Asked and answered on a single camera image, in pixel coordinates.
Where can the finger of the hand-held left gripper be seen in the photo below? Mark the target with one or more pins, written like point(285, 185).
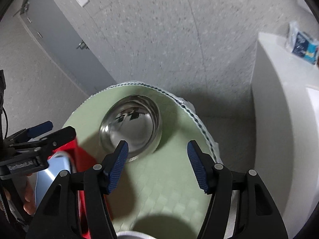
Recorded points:
point(39, 128)
point(56, 140)

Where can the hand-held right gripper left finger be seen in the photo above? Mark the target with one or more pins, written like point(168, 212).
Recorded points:
point(116, 169)

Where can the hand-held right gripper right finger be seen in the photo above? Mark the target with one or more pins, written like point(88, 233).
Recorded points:
point(198, 169)

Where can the light blue plate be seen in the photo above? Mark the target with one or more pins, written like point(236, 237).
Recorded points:
point(58, 170)

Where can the red dish rack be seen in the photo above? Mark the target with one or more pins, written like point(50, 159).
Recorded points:
point(84, 155)

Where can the stainless steel bowl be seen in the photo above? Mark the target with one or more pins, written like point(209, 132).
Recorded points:
point(130, 127)

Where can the person's left hand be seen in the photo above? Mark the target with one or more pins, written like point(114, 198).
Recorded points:
point(29, 196)

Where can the green checked tablecloth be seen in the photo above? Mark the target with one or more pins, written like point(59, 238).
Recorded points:
point(154, 181)

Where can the white bowl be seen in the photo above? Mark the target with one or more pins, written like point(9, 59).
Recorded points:
point(134, 235)

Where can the white cabinet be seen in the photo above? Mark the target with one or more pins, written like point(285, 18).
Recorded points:
point(274, 129)

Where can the grey door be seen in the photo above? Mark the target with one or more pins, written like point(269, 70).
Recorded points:
point(57, 34)

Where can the metal door hinge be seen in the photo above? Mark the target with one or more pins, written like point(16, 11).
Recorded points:
point(23, 9)

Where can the blue and white packet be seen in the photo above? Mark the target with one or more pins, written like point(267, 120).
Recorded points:
point(302, 43)

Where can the white wall switch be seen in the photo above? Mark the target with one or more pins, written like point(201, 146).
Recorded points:
point(82, 0)

